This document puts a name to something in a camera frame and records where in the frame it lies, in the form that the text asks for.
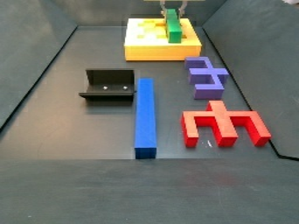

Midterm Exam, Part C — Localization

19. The yellow slotted board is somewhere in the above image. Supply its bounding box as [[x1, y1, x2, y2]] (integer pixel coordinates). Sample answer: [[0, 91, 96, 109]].
[[124, 18, 201, 61]]

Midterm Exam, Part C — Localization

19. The red branched block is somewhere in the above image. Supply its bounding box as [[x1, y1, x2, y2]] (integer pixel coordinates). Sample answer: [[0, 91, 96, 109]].
[[181, 101, 271, 148]]

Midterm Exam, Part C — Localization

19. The purple branched block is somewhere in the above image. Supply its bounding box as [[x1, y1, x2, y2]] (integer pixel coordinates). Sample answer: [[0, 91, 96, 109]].
[[184, 57, 229, 100]]

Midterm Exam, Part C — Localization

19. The black angle bracket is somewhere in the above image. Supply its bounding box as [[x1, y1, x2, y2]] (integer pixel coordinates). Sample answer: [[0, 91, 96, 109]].
[[78, 68, 135, 101]]

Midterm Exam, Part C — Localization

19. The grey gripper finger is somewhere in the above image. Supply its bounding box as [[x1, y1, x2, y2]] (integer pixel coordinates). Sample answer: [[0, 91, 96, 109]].
[[160, 0, 167, 15], [179, 0, 187, 16]]

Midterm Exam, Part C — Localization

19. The green long bar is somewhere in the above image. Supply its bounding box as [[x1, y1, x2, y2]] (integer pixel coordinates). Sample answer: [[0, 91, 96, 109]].
[[164, 9, 183, 44]]

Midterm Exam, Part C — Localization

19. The blue long bar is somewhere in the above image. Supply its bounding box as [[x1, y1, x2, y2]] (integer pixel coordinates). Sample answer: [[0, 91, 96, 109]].
[[135, 78, 156, 159]]

